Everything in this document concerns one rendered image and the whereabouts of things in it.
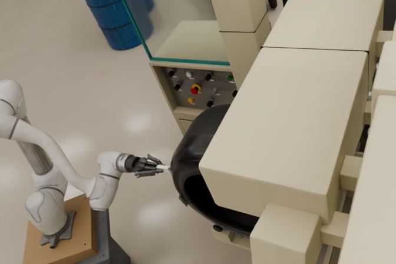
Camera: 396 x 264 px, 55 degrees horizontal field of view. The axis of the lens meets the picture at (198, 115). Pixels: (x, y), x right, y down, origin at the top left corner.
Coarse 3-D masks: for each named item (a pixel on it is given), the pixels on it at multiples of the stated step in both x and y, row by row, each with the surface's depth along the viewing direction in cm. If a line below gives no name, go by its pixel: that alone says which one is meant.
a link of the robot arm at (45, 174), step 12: (0, 84) 172; (12, 84) 175; (0, 96) 166; (12, 96) 170; (24, 108) 179; (24, 120) 182; (24, 144) 187; (36, 144) 191; (36, 156) 194; (48, 156) 203; (36, 168) 199; (48, 168) 203; (36, 180) 203; (48, 180) 203; (60, 180) 208
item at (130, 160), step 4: (132, 156) 176; (128, 160) 174; (132, 160) 173; (136, 160) 175; (128, 164) 173; (132, 164) 173; (136, 164) 174; (144, 164) 172; (128, 168) 174; (132, 168) 173; (136, 168) 172; (140, 168) 171
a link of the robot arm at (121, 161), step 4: (120, 156) 178; (124, 156) 177; (128, 156) 177; (120, 160) 176; (124, 160) 175; (116, 164) 177; (120, 164) 176; (124, 164) 175; (120, 168) 176; (124, 168) 175; (124, 172) 178; (128, 172) 177
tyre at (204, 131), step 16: (208, 112) 137; (224, 112) 132; (192, 128) 137; (208, 128) 129; (192, 144) 128; (208, 144) 123; (176, 160) 135; (192, 160) 127; (176, 176) 139; (192, 176) 160; (192, 192) 159; (208, 192) 164; (208, 208) 160; (224, 208) 163; (224, 224) 152; (240, 224) 159
